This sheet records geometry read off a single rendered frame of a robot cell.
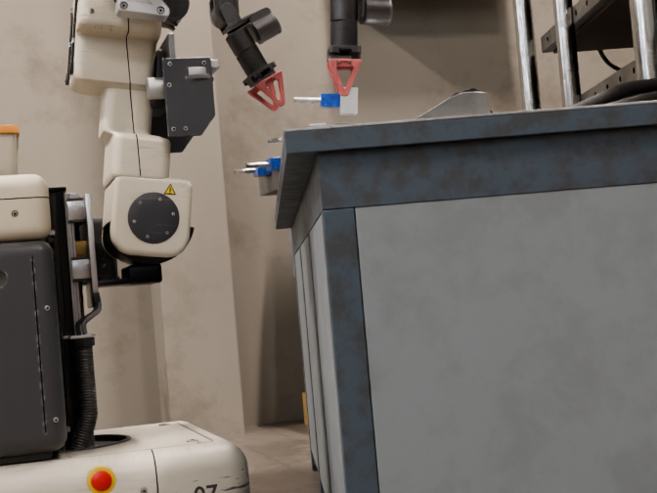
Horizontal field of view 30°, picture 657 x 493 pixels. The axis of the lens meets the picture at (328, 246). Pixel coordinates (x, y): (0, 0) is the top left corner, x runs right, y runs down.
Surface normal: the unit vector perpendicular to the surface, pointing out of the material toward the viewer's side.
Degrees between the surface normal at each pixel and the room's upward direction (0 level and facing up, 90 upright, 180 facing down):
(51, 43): 90
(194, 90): 90
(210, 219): 90
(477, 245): 90
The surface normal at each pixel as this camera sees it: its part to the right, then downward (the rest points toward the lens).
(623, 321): 0.05, -0.04
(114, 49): 0.27, -0.06
